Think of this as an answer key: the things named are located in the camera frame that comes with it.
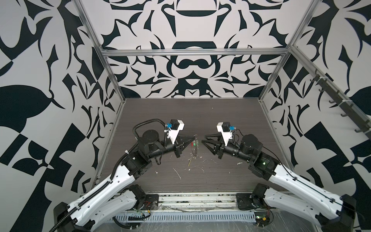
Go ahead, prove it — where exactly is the metal keyring with red grip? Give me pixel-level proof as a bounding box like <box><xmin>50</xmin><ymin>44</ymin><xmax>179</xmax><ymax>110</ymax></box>
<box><xmin>188</xmin><ymin>135</ymin><xmax>199</xmax><ymax>167</ymax></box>

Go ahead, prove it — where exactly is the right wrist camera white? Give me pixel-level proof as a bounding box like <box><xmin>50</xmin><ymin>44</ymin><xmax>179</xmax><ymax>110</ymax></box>
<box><xmin>216</xmin><ymin>122</ymin><xmax>236</xmax><ymax>146</ymax></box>

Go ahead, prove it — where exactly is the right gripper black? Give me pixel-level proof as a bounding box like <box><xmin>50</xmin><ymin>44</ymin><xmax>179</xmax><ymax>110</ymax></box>
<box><xmin>204</xmin><ymin>133</ymin><xmax>255</xmax><ymax>164</ymax></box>

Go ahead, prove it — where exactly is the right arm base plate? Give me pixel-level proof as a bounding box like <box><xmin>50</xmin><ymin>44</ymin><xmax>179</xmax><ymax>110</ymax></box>
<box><xmin>236</xmin><ymin>193</ymin><xmax>275</xmax><ymax>211</ymax></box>

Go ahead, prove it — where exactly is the white slotted cable duct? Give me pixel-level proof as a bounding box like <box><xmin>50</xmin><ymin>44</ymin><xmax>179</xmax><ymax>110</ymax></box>
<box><xmin>116</xmin><ymin>211</ymin><xmax>256</xmax><ymax>223</ymax></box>

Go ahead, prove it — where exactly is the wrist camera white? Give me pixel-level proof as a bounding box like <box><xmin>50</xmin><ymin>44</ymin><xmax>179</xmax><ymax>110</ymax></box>
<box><xmin>166</xmin><ymin>119</ymin><xmax>185</xmax><ymax>145</ymax></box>
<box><xmin>216</xmin><ymin>122</ymin><xmax>236</xmax><ymax>146</ymax></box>

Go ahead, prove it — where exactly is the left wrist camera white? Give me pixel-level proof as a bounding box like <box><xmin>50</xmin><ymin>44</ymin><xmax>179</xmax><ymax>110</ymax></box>
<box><xmin>166</xmin><ymin>119</ymin><xmax>185</xmax><ymax>145</ymax></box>

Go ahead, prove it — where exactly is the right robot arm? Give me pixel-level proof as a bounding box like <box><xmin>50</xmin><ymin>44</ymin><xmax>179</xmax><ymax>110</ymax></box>
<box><xmin>202</xmin><ymin>133</ymin><xmax>356</xmax><ymax>232</ymax></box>

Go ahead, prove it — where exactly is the black corrugated cable conduit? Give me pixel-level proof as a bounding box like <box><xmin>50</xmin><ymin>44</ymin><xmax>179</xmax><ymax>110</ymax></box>
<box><xmin>49</xmin><ymin>118</ymin><xmax>167</xmax><ymax>232</ymax></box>

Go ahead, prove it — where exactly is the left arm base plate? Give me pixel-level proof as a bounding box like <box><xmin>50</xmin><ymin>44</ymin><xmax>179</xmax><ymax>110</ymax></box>
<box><xmin>127</xmin><ymin>194</ymin><xmax>159</xmax><ymax>210</ymax></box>

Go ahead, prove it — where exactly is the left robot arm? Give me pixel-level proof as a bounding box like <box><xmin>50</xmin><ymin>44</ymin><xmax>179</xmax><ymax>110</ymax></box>
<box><xmin>51</xmin><ymin>130</ymin><xmax>196</xmax><ymax>232</ymax></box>

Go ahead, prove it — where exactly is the black wall hook rail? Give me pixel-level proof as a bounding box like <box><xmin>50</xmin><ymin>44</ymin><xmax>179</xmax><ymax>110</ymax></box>
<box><xmin>310</xmin><ymin>69</ymin><xmax>371</xmax><ymax>140</ymax></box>

